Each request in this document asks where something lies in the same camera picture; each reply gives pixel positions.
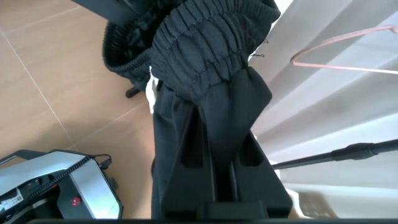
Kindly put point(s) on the pink clothes hanger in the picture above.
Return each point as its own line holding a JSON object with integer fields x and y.
{"x": 342, "y": 67}

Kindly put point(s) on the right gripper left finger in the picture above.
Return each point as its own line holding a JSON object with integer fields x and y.
{"x": 186, "y": 186}

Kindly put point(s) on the black shorts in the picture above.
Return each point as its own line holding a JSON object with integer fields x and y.
{"x": 202, "y": 46}

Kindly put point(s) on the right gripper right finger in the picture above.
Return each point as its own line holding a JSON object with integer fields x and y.
{"x": 261, "y": 186}

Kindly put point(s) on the black clothes rack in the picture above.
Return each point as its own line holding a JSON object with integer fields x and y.
{"x": 351, "y": 151}

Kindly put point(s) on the beige curtain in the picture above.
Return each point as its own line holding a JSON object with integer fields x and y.
{"x": 326, "y": 102}

